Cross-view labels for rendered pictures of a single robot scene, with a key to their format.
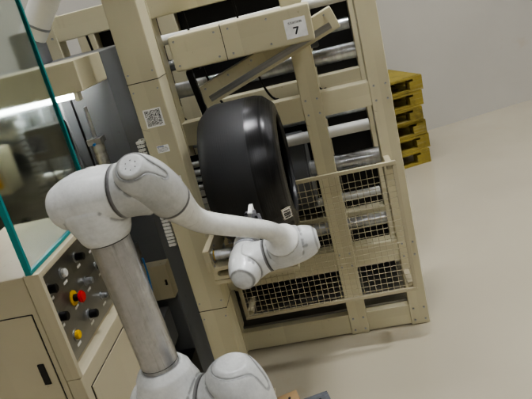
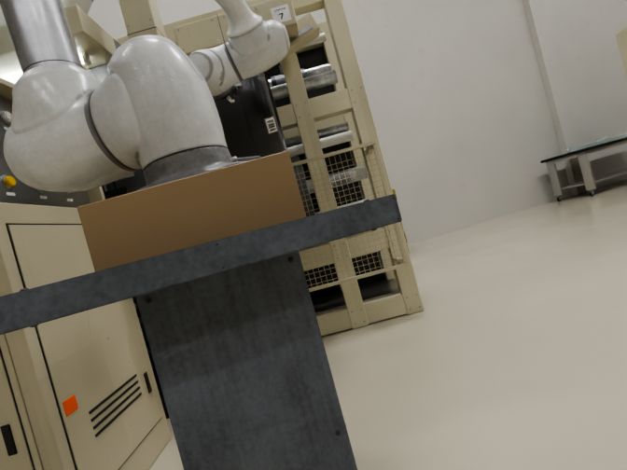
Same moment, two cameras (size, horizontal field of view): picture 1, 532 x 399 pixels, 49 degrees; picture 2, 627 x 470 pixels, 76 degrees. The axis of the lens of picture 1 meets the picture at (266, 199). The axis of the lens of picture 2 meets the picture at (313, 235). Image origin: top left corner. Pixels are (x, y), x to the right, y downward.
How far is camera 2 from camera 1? 135 cm
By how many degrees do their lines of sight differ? 19
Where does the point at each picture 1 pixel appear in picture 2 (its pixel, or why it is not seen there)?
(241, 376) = (156, 38)
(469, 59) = (428, 195)
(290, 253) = (253, 31)
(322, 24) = (304, 26)
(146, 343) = (24, 14)
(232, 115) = not seen: hidden behind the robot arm
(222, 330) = not seen: hidden behind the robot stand
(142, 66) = (141, 17)
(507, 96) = (458, 222)
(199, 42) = (201, 29)
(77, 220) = not seen: outside the picture
